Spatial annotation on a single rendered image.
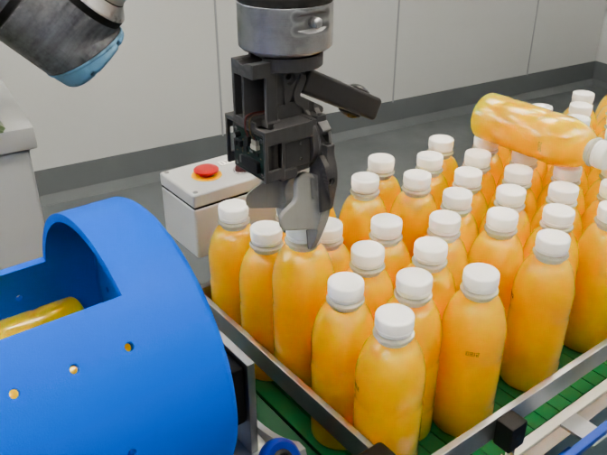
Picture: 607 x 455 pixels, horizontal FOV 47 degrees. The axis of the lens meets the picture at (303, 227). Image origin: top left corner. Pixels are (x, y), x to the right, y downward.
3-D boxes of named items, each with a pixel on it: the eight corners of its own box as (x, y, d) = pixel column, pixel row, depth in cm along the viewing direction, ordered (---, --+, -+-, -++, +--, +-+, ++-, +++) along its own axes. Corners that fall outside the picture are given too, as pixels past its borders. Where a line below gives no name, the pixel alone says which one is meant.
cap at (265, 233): (287, 238, 85) (286, 226, 84) (275, 254, 82) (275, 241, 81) (257, 234, 86) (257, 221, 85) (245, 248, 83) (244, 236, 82)
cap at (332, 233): (305, 236, 86) (305, 224, 85) (332, 229, 87) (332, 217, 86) (320, 251, 83) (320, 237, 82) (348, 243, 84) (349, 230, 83)
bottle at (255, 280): (303, 352, 95) (303, 234, 86) (284, 385, 89) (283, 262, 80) (256, 341, 97) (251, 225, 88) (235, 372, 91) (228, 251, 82)
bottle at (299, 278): (324, 392, 82) (326, 258, 73) (267, 382, 84) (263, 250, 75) (337, 355, 88) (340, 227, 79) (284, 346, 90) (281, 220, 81)
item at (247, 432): (194, 409, 82) (186, 323, 76) (212, 400, 83) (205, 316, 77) (240, 460, 75) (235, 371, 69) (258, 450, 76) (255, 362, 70)
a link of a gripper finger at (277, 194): (237, 229, 78) (241, 160, 72) (279, 215, 81) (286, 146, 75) (252, 245, 76) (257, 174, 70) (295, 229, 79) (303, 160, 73)
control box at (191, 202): (165, 232, 105) (159, 170, 100) (273, 197, 116) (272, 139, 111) (198, 259, 98) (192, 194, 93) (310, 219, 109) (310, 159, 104)
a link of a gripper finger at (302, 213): (275, 261, 73) (263, 177, 69) (319, 244, 76) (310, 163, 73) (292, 269, 70) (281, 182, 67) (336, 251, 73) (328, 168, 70)
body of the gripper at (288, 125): (226, 166, 72) (219, 50, 66) (293, 147, 76) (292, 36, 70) (267, 191, 66) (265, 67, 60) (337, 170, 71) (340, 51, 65)
